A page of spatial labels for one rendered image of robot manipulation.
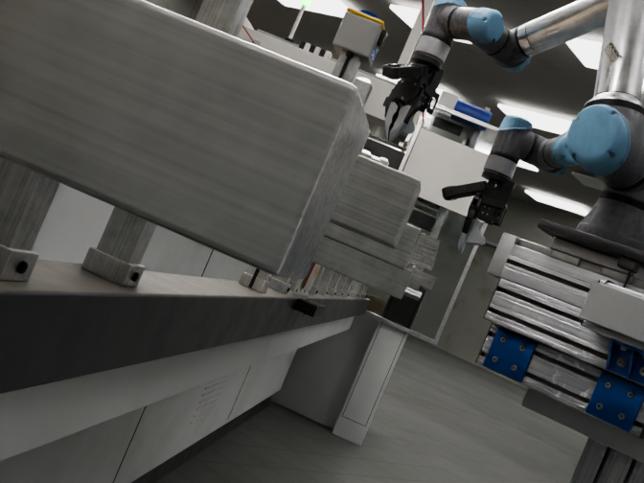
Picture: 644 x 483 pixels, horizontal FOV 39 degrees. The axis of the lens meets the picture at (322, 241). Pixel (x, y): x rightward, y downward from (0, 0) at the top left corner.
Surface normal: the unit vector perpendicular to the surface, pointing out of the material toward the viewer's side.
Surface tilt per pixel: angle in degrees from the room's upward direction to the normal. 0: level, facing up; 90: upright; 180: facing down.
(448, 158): 90
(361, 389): 90
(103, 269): 90
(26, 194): 90
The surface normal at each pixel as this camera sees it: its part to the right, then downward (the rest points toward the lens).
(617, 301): -0.56, -0.25
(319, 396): -0.11, -0.07
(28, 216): 0.91, 0.39
